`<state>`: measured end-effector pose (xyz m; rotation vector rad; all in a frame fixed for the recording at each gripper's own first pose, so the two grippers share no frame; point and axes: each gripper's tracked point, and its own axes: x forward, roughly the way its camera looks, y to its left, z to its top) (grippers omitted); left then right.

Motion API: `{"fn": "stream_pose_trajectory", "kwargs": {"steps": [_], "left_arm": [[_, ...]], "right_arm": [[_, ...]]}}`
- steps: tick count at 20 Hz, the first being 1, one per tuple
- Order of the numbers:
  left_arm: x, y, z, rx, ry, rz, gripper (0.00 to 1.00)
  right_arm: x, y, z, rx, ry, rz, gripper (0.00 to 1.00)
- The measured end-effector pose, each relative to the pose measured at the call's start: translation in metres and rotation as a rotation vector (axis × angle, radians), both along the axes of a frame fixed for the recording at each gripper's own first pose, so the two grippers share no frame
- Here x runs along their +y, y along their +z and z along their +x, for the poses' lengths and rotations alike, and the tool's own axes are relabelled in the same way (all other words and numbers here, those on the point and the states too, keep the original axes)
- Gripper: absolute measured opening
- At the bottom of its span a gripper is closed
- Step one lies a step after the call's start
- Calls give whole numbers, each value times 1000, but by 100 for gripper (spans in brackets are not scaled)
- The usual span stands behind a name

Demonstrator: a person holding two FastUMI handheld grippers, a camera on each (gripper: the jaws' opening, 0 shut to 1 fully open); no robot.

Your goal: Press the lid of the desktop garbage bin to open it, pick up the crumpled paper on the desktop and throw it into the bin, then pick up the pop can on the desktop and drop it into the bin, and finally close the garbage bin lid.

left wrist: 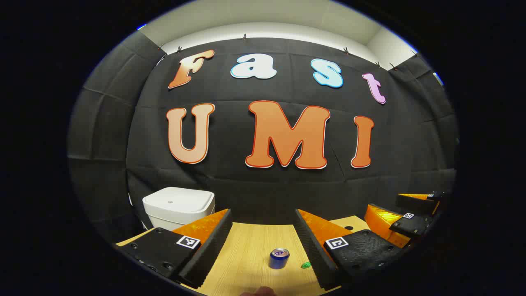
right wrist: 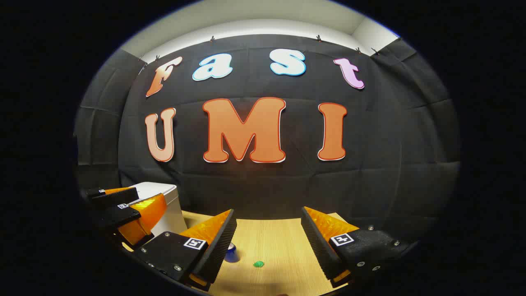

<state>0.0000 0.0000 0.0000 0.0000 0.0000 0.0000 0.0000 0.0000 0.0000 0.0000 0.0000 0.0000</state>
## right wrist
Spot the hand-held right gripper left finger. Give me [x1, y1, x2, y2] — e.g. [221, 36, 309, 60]
[131, 208, 238, 292]

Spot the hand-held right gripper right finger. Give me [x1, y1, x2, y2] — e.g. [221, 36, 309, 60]
[301, 206, 412, 288]

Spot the white desktop garbage bin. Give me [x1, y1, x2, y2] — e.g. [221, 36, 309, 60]
[131, 183, 188, 237]

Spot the wooden desktop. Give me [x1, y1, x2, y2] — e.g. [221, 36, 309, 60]
[122, 210, 351, 296]

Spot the black backdrop cloth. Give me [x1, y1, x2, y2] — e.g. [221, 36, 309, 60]
[74, 34, 461, 244]

